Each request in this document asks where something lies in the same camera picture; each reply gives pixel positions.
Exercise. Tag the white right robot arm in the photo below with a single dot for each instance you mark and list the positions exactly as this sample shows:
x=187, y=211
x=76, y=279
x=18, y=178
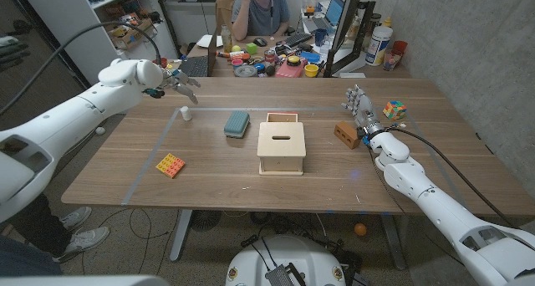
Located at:
x=443, y=210

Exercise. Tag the blue container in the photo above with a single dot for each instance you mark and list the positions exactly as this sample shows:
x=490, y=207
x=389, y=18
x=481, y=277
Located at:
x=310, y=57

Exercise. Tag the brown brick-shaped sponge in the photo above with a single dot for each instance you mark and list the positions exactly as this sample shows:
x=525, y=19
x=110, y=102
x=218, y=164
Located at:
x=347, y=134

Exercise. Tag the white canister with label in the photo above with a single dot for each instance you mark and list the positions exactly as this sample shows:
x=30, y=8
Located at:
x=378, y=45

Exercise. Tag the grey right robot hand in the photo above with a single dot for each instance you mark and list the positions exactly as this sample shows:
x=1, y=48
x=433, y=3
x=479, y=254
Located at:
x=363, y=109

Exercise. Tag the black keyboard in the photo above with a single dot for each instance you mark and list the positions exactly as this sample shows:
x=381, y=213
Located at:
x=298, y=38

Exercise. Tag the teal sponge block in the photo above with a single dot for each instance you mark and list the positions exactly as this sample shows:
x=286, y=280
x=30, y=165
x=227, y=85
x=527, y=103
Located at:
x=236, y=124

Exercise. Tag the black monitor with stand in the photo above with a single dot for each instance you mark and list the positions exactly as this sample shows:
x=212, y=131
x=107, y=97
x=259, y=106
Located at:
x=344, y=22

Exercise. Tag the grey table leg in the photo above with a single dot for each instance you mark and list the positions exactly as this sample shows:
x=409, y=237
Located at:
x=393, y=240
x=180, y=235

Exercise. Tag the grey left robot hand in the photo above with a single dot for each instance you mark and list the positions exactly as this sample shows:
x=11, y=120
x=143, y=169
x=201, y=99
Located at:
x=177, y=82

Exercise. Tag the red bowl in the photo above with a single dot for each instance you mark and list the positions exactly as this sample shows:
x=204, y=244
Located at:
x=164, y=62

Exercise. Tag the white paper sheet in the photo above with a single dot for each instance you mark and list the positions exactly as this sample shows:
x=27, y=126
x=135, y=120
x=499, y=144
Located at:
x=209, y=41

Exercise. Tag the dark trouser leg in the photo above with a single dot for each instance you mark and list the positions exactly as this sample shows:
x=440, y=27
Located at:
x=42, y=231

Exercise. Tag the blue mug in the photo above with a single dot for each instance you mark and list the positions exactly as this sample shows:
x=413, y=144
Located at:
x=320, y=37

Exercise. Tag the white shelf unit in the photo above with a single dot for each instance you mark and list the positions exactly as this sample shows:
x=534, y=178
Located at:
x=88, y=10

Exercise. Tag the grey white sneaker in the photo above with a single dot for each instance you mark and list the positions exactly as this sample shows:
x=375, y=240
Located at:
x=77, y=217
x=83, y=240

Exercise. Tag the grey finned module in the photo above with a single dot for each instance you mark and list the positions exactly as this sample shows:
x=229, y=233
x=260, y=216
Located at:
x=279, y=277

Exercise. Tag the yellow cup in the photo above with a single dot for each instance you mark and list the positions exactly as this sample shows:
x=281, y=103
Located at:
x=311, y=70

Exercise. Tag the orange ball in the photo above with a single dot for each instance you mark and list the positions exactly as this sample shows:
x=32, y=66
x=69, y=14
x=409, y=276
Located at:
x=360, y=229

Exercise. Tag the black computer mouse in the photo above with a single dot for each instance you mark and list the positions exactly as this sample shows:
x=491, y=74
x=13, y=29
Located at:
x=259, y=42

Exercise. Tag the wooden box with slot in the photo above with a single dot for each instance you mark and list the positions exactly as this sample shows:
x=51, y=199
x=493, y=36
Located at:
x=281, y=150

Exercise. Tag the pink box with yellow button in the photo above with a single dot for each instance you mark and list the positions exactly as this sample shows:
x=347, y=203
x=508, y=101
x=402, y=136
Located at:
x=290, y=68

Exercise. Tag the black laptop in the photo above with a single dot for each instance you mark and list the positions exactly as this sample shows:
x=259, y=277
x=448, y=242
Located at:
x=202, y=66

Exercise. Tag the laptop with blue screen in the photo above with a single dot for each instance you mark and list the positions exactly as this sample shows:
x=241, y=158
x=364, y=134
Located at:
x=330, y=14

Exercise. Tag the red cup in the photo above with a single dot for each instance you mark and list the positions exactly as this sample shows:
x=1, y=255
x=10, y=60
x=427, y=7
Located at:
x=400, y=47

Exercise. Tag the green cube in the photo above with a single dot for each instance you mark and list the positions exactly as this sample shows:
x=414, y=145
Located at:
x=251, y=48

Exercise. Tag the yellow-green ball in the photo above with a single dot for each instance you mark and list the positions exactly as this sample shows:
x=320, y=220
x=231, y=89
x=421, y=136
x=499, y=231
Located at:
x=236, y=48

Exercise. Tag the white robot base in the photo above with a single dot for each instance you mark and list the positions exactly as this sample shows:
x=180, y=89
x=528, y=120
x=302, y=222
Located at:
x=286, y=256

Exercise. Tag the clear bottle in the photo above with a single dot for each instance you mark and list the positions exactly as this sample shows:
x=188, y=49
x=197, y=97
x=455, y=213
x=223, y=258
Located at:
x=226, y=38

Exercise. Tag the tin can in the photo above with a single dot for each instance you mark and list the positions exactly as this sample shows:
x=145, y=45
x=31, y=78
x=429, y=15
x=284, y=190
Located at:
x=269, y=56

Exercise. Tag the clear drinking glass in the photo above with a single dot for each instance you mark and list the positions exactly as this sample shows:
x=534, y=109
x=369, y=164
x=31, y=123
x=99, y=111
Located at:
x=391, y=60

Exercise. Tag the yellow bottle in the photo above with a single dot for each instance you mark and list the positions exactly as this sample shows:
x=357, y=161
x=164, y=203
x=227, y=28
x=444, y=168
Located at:
x=387, y=22

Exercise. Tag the orange yellow toy block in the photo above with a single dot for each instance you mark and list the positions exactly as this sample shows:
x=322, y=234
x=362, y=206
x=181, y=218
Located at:
x=170, y=165

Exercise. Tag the Rubik's cube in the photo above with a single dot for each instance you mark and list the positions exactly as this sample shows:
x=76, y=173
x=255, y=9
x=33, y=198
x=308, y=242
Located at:
x=394, y=110

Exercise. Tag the wooden drawer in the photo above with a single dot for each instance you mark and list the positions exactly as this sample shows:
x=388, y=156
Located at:
x=282, y=117

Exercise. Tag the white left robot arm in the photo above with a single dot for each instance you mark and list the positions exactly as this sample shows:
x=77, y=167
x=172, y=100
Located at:
x=62, y=123

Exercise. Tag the white robot torso edge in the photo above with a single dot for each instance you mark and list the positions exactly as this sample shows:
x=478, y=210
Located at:
x=83, y=281

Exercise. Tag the person in grey shirt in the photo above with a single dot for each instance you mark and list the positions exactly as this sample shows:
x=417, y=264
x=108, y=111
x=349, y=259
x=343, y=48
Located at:
x=261, y=16

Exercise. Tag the small white cup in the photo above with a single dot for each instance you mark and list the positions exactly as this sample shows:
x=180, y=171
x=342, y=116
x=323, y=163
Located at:
x=186, y=113

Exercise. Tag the cardboard box with items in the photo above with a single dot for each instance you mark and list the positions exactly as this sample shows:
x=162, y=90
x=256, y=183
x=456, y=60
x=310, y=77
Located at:
x=131, y=35

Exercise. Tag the black round fan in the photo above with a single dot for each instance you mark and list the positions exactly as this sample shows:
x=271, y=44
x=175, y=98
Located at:
x=205, y=219

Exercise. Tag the white ball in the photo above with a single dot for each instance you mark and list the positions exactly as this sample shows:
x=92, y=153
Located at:
x=100, y=130

